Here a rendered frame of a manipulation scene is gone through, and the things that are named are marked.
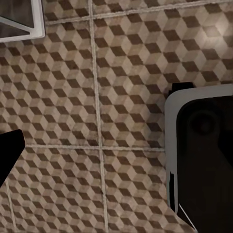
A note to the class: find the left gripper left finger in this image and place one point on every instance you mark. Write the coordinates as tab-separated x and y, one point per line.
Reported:
12	145

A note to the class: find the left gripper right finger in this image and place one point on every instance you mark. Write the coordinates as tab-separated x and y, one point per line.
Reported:
225	144

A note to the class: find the shower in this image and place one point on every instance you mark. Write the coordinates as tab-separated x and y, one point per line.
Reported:
37	32

